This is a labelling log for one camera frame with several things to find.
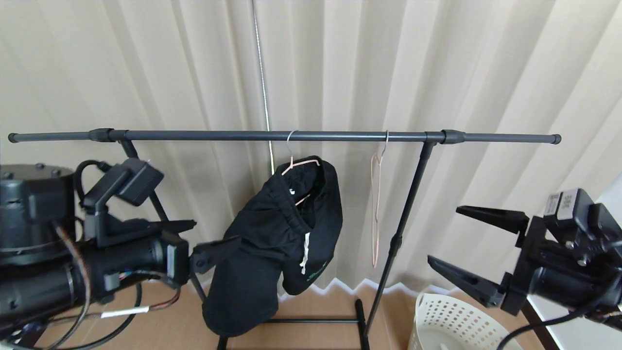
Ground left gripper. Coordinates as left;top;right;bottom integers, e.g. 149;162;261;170
0;219;242;337

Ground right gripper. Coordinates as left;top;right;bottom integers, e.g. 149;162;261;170
427;205;622;315

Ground black shorts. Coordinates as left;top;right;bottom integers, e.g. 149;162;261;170
202;156;344;338

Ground pink clothes hanger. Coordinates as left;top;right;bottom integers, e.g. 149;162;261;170
282;130;321;207
371;131;390;269

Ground white laundry basket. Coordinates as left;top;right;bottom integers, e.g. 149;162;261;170
407;292;523;350

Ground black clothes rack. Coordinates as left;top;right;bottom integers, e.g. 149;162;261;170
8;128;562;350

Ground beige curtain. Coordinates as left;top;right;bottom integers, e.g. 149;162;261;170
0;0;622;297

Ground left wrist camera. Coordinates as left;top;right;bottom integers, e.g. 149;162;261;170
80;158;165;246

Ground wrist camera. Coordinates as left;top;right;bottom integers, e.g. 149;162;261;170
543;189;622;265
80;158;165;246

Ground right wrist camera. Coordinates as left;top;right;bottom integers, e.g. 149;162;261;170
543;189;622;265

